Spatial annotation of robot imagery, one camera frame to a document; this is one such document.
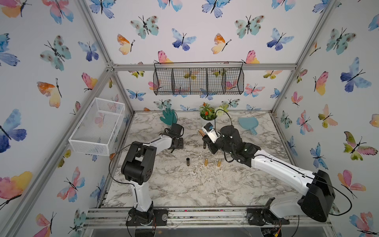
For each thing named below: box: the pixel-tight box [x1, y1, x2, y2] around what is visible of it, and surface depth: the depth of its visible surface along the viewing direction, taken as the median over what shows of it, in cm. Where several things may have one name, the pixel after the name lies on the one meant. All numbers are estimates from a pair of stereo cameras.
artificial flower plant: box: [199, 102, 229, 120], surface depth 103 cm
